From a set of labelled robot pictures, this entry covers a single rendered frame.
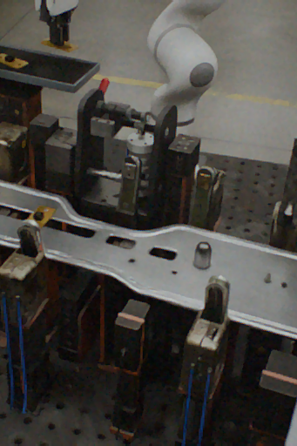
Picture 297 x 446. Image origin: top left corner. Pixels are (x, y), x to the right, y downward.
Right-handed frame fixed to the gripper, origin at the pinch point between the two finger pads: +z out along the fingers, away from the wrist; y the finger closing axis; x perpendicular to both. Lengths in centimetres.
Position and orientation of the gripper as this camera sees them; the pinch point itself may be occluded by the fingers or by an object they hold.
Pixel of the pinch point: (59, 33)
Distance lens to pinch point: 167.0
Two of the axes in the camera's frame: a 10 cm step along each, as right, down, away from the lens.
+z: -0.5, 8.1, 5.8
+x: 8.5, 3.4, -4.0
